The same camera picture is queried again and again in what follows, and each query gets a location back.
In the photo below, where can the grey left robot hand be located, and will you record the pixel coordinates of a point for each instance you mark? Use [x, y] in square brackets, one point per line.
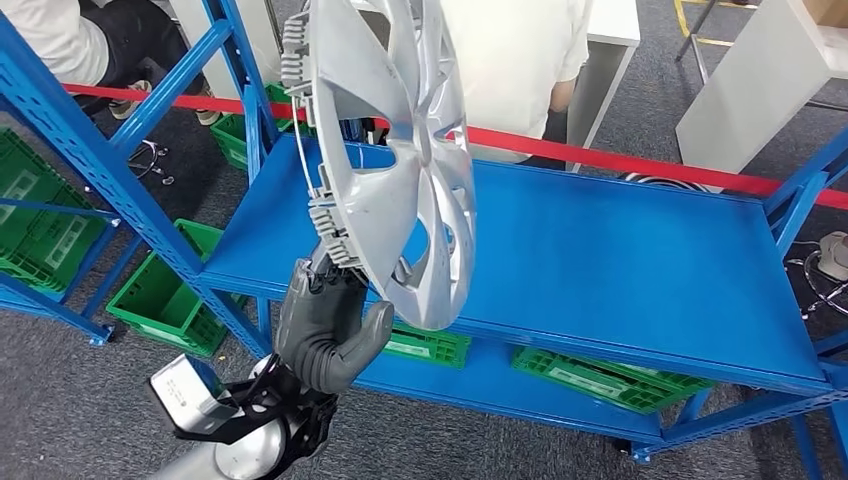
[318, 305]

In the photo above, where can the silver plastic wheel hubcap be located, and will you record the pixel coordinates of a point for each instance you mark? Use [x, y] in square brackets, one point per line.
[371, 199]

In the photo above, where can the black chrome office chair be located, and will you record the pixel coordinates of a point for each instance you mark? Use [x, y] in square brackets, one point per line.
[89, 104]

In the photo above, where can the person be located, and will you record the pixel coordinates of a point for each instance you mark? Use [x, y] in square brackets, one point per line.
[46, 40]
[517, 66]
[836, 255]

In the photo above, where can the red barrier tape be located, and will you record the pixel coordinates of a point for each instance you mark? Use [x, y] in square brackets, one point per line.
[596, 158]

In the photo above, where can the black white striped object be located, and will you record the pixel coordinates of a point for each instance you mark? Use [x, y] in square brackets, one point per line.
[662, 182]

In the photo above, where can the chrome office chair base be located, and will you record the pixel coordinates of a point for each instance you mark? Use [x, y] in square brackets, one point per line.
[811, 285]

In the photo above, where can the brown cardboard box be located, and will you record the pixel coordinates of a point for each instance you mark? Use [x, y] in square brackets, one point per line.
[828, 10]

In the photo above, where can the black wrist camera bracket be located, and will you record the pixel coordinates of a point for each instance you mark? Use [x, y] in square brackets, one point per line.
[265, 404]

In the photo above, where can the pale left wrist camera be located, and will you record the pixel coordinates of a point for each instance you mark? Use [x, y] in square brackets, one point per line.
[185, 391]

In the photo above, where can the black barrier post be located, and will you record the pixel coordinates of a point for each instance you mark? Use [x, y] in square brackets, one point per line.
[358, 129]

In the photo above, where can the grey metal frame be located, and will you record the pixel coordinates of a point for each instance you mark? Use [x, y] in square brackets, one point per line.
[696, 53]

